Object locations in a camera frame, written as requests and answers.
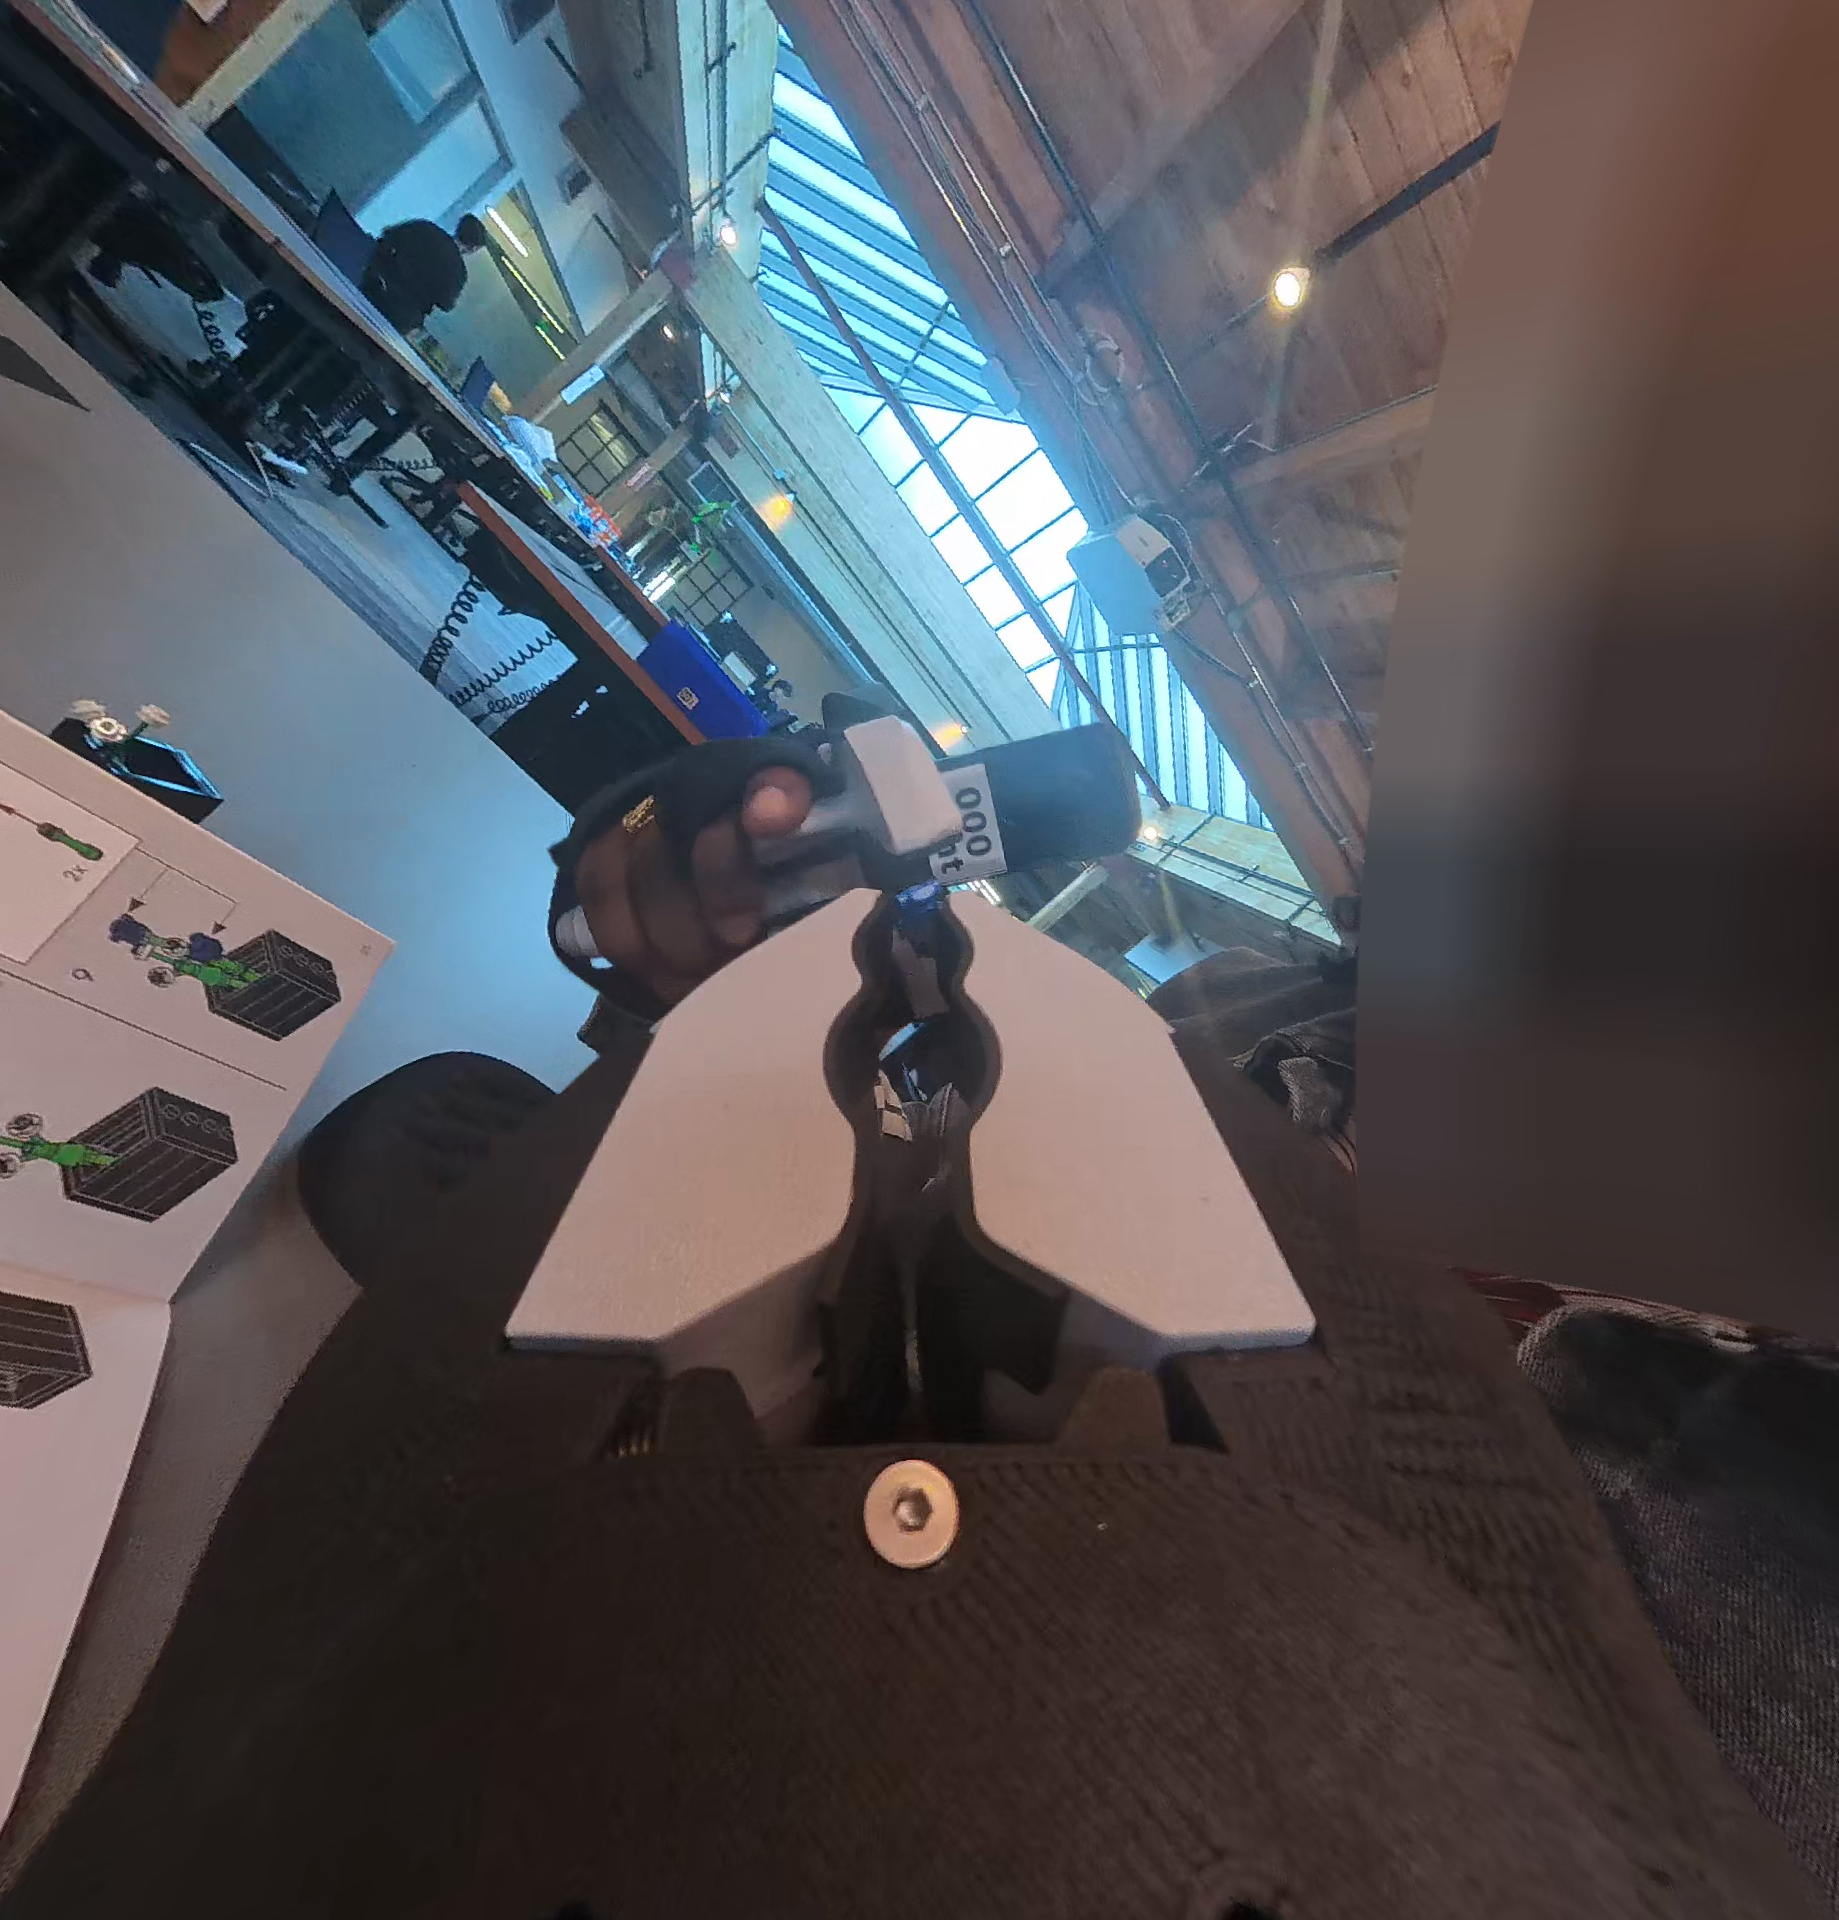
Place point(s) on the blue flower toy brick stem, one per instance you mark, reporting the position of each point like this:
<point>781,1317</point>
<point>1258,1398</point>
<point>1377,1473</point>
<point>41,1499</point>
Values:
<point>916,905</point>

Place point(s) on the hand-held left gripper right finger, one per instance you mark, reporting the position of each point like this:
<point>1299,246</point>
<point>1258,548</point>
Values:
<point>1130,1171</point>

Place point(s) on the black brick pot white flowers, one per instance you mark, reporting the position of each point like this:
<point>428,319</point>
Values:
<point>155,774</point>

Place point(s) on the white ceiling-mounted device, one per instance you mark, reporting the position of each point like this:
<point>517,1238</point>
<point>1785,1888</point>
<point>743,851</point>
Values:
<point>1130,565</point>

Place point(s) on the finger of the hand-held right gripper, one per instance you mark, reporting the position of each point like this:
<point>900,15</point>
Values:
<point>930,1124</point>

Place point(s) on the person's right hand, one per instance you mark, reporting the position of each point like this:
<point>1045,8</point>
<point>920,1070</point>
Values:
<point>680,900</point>

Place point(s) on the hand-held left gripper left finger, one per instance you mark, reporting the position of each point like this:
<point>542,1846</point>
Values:
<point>694,1171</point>

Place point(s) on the white instruction booklet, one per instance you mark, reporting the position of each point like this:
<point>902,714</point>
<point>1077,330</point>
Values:
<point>109,931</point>

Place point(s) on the blue plastic crate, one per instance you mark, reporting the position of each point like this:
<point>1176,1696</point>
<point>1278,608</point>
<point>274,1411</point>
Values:
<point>694,673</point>

